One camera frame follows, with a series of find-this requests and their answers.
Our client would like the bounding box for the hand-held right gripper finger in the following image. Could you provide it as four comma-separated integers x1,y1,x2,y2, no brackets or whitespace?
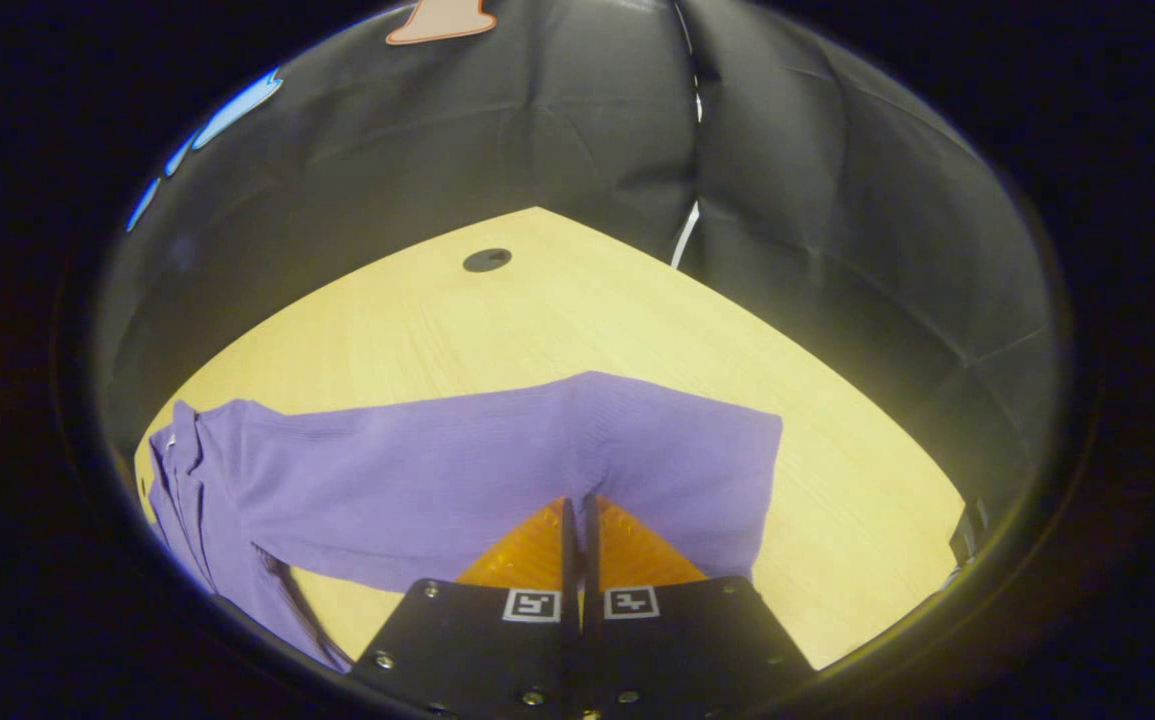
347,497,580,720
579,493,818,720

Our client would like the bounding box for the black table edge clamp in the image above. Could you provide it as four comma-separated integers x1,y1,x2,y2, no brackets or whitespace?
949,497,990,569

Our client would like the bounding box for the purple button cardigan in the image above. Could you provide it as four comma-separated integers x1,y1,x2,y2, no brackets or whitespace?
142,370,785,673

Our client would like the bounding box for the black backdrop cloth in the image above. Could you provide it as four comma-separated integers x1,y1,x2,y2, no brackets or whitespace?
97,0,1058,561

